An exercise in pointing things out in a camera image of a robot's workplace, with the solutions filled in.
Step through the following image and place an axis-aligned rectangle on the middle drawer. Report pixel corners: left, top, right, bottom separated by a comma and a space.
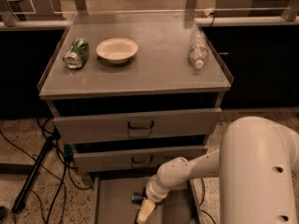
74, 146, 207, 173

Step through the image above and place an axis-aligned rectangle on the blue box behind cabinet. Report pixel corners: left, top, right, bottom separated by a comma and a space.
64, 145, 74, 161

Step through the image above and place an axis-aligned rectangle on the black cable right of cabinet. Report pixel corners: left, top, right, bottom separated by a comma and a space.
199, 177, 219, 224

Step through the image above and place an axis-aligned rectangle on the drawer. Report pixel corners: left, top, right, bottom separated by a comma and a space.
74, 146, 207, 173
92, 168, 204, 224
54, 108, 221, 144

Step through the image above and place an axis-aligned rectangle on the clear plastic water bottle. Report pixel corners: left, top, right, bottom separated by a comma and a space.
188, 31, 209, 70

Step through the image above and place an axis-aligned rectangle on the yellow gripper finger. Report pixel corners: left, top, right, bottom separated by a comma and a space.
136, 199, 156, 224

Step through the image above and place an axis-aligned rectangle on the black top drawer handle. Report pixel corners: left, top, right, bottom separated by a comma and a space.
127, 120, 155, 130

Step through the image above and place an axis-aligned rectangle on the black bar on floor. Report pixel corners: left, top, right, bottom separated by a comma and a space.
12, 136, 52, 214

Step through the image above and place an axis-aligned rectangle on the green soda can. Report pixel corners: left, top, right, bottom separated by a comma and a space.
63, 38, 90, 70

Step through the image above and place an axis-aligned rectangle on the dark shoe tip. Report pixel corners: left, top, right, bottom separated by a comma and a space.
0, 206, 8, 224

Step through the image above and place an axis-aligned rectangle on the black middle drawer handle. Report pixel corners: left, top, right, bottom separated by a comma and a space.
131, 155, 153, 164

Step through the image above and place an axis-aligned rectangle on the bottom drawer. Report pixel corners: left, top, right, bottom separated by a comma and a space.
92, 168, 204, 224

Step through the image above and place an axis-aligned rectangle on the white bowl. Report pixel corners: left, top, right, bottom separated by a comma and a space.
96, 38, 138, 64

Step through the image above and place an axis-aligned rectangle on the black drawer handle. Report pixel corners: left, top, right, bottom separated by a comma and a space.
131, 155, 153, 164
127, 120, 155, 130

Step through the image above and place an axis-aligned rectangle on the top drawer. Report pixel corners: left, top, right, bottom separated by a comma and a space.
54, 108, 221, 144

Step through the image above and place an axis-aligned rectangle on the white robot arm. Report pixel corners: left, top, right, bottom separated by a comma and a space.
136, 117, 299, 224

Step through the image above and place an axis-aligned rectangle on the silver blue redbull can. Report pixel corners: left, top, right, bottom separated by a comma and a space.
132, 192, 146, 204

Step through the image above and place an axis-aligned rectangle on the black floor cable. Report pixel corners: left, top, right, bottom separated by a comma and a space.
0, 117, 93, 224

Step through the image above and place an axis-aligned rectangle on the grey drawer cabinet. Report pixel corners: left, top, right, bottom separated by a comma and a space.
37, 11, 235, 224

